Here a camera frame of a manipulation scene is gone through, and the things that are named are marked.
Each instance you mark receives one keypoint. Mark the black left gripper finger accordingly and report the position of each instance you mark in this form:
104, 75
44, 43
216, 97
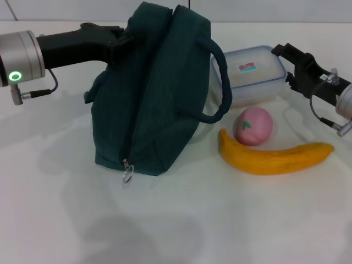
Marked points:
118, 44

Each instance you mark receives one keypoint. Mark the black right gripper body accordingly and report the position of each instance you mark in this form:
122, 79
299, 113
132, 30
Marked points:
313, 79

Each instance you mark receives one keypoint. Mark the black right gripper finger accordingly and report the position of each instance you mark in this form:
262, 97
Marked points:
288, 52
292, 81

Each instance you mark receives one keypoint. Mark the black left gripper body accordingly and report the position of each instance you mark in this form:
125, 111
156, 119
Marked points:
74, 46

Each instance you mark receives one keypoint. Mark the clear plastic food container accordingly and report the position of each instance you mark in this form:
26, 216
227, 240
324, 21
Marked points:
253, 79

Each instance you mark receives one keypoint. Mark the dark teal fabric bag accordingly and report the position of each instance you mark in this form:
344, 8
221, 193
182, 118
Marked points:
154, 110

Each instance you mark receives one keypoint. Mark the pink toy peach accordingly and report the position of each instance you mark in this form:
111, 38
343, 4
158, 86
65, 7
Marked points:
254, 129

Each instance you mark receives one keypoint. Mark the yellow banana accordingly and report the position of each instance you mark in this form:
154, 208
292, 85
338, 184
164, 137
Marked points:
264, 162

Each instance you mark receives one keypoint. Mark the small clear cylindrical plug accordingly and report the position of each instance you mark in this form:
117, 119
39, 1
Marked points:
333, 75

